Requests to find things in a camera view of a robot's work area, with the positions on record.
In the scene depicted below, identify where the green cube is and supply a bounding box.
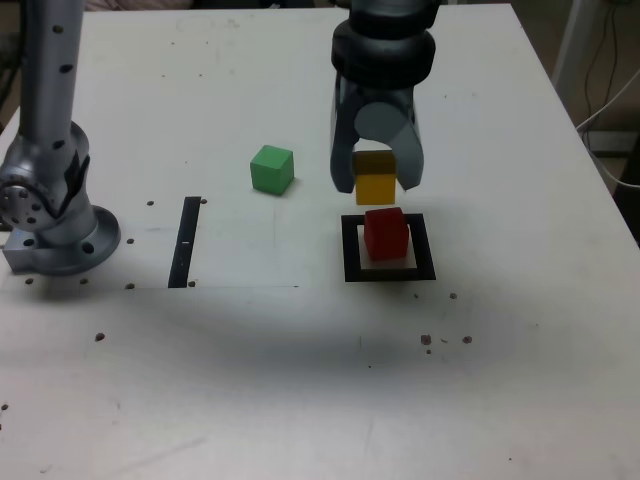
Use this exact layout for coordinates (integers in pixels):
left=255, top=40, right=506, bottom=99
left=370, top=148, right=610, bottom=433
left=249, top=144, right=295, bottom=196

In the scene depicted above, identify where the red cube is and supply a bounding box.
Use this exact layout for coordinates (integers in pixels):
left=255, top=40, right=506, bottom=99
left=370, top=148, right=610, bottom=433
left=363, top=206, right=412, bottom=263

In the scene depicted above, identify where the black background box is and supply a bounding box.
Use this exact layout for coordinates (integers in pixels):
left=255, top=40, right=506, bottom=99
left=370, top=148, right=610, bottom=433
left=584, top=130, right=640, bottom=157

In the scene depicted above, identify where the white background cable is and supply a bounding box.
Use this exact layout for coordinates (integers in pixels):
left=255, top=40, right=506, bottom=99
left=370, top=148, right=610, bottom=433
left=578, top=69, right=640, bottom=190

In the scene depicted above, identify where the black tape square outline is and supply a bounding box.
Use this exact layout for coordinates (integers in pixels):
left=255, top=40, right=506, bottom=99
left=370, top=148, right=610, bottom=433
left=340, top=213, right=437, bottom=283

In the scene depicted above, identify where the black background object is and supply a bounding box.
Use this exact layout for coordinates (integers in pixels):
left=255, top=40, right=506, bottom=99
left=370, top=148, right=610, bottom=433
left=0, top=34, right=24, bottom=111

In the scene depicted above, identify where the black tape strip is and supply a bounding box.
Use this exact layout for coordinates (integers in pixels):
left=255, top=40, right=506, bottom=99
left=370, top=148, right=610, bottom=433
left=167, top=195, right=202, bottom=290

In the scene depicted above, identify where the yellow cube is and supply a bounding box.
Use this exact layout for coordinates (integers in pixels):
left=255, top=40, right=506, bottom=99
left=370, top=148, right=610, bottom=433
left=352, top=151, right=398, bottom=206

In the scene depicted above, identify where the black background cable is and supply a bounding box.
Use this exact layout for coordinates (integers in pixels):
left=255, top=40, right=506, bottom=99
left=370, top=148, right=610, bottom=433
left=582, top=0, right=634, bottom=151

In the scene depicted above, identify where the white metal post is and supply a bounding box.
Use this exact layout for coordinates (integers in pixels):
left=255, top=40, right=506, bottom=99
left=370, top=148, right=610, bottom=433
left=552, top=0, right=589, bottom=89

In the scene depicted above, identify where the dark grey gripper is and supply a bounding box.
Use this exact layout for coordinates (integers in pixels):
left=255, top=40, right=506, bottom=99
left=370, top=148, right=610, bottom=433
left=328, top=73, right=426, bottom=196

